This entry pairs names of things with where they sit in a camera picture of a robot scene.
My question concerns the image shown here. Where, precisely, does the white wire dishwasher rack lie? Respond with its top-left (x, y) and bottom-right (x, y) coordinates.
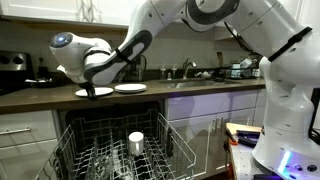
top-left (58, 100), bottom-right (168, 180)

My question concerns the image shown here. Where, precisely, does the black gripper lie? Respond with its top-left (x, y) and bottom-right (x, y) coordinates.
top-left (78, 81), bottom-right (99, 101)

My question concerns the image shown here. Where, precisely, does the large white plate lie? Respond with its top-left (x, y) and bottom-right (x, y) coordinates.
top-left (114, 83), bottom-right (148, 94)

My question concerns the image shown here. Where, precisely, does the robot mounting table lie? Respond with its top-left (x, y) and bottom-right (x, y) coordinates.
top-left (224, 122), bottom-right (320, 180)

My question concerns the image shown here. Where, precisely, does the white upper cabinet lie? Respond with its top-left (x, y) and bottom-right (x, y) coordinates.
top-left (0, 0), bottom-right (130, 27)

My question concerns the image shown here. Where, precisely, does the clear drinking glass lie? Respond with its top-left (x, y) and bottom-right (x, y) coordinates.
top-left (94, 151), bottom-right (114, 180)

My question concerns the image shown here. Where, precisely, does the clear soap bottle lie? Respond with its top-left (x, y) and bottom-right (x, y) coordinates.
top-left (159, 64), bottom-right (167, 81)
top-left (171, 64), bottom-right (179, 80)

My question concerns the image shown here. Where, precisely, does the gray drawer cabinet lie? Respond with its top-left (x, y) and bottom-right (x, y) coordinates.
top-left (0, 109), bottom-right (63, 180)

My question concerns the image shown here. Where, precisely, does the black dish drying rack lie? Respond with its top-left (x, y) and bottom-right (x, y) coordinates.
top-left (214, 59), bottom-right (263, 82)

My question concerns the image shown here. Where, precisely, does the chrome faucet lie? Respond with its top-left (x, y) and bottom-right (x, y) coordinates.
top-left (181, 58), bottom-right (198, 81)

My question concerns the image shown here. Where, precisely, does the wooden board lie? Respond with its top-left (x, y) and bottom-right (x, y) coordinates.
top-left (225, 122), bottom-right (263, 136)

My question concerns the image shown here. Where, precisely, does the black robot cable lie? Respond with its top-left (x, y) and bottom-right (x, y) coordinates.
top-left (223, 21), bottom-right (255, 55)

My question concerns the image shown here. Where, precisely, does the gray lower door cabinet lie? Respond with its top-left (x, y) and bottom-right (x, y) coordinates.
top-left (164, 88), bottom-right (268, 178)

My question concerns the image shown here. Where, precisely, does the steel kitchen sink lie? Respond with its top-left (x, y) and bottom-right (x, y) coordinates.
top-left (157, 78), bottom-right (242, 90)

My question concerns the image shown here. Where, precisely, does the black stove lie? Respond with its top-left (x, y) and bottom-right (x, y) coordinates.
top-left (0, 49), bottom-right (35, 98)

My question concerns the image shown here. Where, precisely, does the small white plate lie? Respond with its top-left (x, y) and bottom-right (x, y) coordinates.
top-left (74, 86), bottom-right (115, 98)

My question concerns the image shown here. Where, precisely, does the black frying pan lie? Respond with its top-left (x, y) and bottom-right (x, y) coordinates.
top-left (24, 78), bottom-right (62, 90)

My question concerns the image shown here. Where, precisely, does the white mug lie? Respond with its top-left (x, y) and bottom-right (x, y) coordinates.
top-left (128, 131), bottom-right (145, 157)

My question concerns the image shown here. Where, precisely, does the black clamp orange handle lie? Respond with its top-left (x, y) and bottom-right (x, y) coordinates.
top-left (224, 127), bottom-right (240, 147)

